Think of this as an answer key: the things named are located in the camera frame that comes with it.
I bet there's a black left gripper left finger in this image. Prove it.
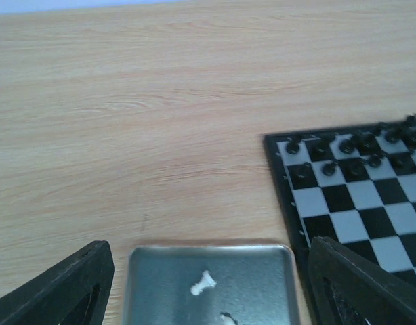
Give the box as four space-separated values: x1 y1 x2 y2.
0 240 114 324

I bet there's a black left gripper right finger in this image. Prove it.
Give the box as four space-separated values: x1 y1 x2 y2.
308 237 416 324

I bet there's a black white chess board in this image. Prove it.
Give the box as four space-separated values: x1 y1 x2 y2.
264 114 416 288

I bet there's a white chess piece in tray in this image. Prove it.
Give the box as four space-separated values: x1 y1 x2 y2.
220 313 237 325
190 270 217 296

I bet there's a dark cork-edged tray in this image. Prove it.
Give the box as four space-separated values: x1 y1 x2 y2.
122 243 301 324

